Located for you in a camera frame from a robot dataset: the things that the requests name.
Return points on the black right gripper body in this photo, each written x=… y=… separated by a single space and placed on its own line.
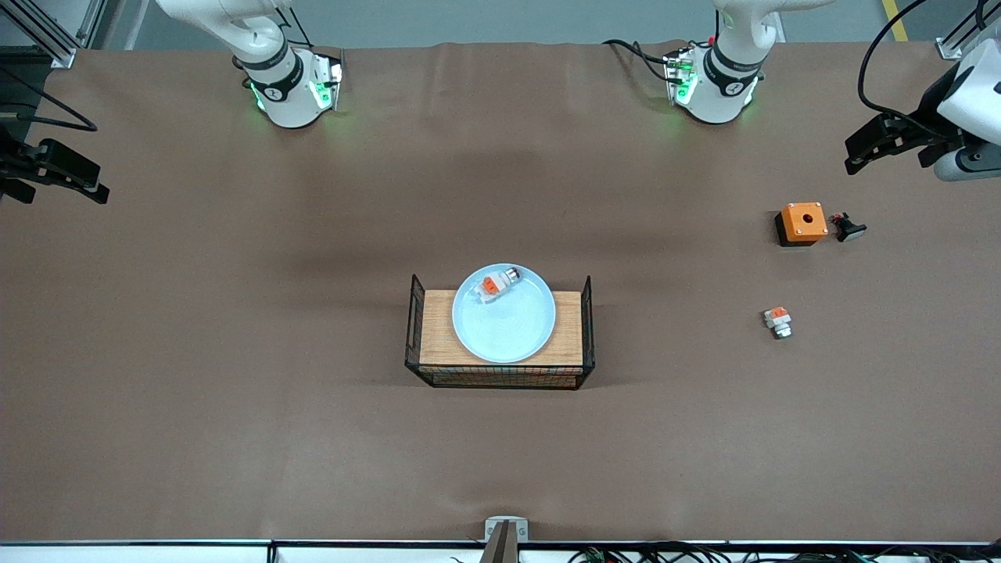
x=11 y=164

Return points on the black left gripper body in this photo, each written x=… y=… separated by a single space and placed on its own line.
x=927 y=111

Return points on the white orange button contact block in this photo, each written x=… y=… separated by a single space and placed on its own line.
x=491 y=288
x=777 y=319

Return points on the light blue round plate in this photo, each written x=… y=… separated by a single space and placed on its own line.
x=504 y=328

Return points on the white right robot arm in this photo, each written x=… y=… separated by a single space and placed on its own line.
x=275 y=87

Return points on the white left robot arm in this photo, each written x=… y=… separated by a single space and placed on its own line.
x=723 y=86

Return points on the black push button head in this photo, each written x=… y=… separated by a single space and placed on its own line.
x=848 y=229

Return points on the brown table cover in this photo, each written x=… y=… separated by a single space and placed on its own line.
x=235 y=438

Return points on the aluminium frame profile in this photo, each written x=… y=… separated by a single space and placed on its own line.
x=948 y=48
x=94 y=19
x=62 y=56

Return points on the orange button enclosure box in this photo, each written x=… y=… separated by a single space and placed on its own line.
x=804 y=222

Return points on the white table edge rail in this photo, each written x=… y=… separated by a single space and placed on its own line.
x=156 y=554

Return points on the grey metal bracket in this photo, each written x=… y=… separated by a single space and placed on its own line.
x=491 y=532

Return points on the grey camera post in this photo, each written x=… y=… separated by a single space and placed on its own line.
x=500 y=551

